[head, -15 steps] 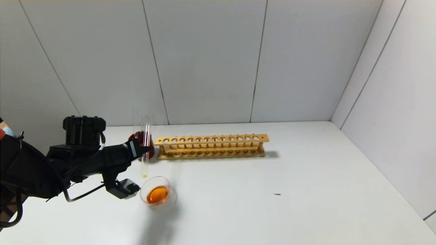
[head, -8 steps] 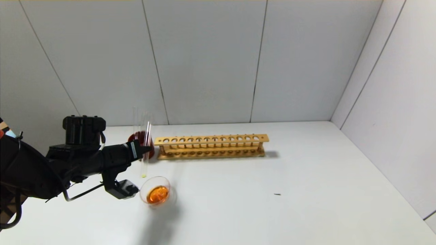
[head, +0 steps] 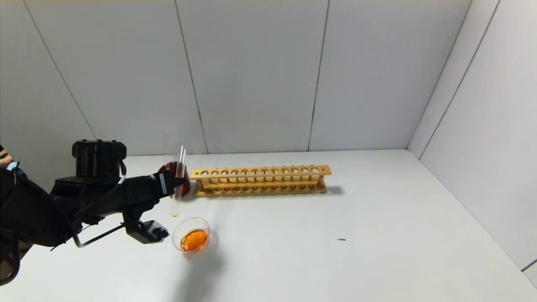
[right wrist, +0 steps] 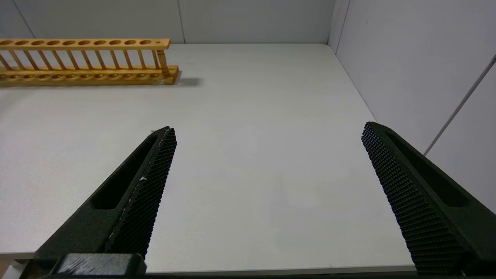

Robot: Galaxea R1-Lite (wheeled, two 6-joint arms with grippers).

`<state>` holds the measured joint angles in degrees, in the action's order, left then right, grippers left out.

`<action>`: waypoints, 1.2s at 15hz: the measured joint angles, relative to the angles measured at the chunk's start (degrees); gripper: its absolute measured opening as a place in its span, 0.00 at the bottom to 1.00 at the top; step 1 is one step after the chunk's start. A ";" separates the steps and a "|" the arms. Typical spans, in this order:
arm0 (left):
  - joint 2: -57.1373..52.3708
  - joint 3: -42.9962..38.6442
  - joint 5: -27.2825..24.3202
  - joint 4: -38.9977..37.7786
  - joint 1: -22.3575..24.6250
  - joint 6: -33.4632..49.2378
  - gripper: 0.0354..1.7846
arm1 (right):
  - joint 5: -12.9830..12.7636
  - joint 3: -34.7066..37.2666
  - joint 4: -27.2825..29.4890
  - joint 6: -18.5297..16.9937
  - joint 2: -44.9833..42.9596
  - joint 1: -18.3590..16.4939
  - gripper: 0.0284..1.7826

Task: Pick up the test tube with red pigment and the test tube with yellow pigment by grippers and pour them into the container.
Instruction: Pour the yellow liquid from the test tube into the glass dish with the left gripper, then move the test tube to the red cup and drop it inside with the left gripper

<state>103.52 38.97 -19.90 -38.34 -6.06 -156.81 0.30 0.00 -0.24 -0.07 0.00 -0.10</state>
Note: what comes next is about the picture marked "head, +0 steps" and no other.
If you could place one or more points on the clear glass bowl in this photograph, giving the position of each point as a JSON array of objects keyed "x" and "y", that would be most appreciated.
[{"x": 194, "y": 240}]

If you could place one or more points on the test tube with yellow pigment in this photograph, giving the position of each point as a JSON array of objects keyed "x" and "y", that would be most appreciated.
[{"x": 175, "y": 205}]

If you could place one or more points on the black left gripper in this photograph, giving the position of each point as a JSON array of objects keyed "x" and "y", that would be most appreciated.
[{"x": 164, "y": 183}]

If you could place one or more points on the test tube with red pigment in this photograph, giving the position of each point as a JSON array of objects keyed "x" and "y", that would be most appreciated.
[{"x": 167, "y": 147}]

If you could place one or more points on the wooden test tube rack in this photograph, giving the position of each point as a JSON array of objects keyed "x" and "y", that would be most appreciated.
[{"x": 272, "y": 180}]

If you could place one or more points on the red plastic cup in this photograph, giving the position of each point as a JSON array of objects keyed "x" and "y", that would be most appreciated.
[{"x": 172, "y": 167}]

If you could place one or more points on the orange and black left arm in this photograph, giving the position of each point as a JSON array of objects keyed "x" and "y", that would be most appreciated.
[{"x": 42, "y": 209}]

